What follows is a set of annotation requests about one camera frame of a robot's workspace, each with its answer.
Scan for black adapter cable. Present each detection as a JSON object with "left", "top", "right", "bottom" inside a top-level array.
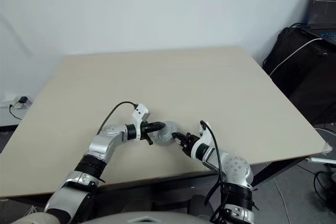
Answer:
[{"left": 8, "top": 103, "right": 23, "bottom": 120}]

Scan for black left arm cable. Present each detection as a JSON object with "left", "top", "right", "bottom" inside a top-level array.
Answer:
[{"left": 96, "top": 101, "right": 139, "bottom": 137}]

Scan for white cable on case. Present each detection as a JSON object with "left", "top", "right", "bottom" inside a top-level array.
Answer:
[{"left": 269, "top": 37, "right": 322, "bottom": 77}]

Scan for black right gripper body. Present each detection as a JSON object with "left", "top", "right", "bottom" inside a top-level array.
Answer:
[{"left": 181, "top": 133, "right": 199, "bottom": 155}]

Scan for grey robot torso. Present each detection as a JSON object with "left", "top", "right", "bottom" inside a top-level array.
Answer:
[{"left": 13, "top": 209, "right": 211, "bottom": 224}]

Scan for white power strip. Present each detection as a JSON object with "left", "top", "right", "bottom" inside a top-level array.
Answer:
[{"left": 0, "top": 93, "right": 35, "bottom": 109}]

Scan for white bar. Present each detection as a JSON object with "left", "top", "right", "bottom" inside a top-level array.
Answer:
[{"left": 307, "top": 157, "right": 336, "bottom": 164}]

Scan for black laptop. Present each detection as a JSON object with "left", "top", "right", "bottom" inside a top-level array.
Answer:
[{"left": 301, "top": 0, "right": 336, "bottom": 46}]

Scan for black equipment case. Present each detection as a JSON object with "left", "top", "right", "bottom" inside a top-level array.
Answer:
[{"left": 262, "top": 27, "right": 336, "bottom": 125}]

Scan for black floor cable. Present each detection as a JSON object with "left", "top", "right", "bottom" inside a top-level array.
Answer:
[{"left": 313, "top": 163, "right": 336, "bottom": 206}]

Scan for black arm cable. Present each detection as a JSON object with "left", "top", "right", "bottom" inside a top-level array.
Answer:
[
  {"left": 199, "top": 120, "right": 229, "bottom": 224},
  {"left": 96, "top": 101, "right": 139, "bottom": 137}
]

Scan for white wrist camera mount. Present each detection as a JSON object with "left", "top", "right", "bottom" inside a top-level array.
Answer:
[
  {"left": 190, "top": 120, "right": 211, "bottom": 159},
  {"left": 131, "top": 103, "right": 150, "bottom": 141}
]

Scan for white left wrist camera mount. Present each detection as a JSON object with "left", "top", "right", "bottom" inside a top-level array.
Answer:
[{"left": 131, "top": 103, "right": 150, "bottom": 141}]

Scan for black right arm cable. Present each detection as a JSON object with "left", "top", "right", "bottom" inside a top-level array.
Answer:
[{"left": 199, "top": 120, "right": 229, "bottom": 224}]

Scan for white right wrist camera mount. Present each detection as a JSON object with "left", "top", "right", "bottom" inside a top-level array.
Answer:
[{"left": 190, "top": 120, "right": 211, "bottom": 159}]

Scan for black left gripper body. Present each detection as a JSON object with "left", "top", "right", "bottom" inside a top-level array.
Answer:
[{"left": 141, "top": 122, "right": 154, "bottom": 146}]

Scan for grey stator housing copper coils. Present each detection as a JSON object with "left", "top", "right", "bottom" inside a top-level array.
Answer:
[{"left": 151, "top": 129, "right": 176, "bottom": 147}]

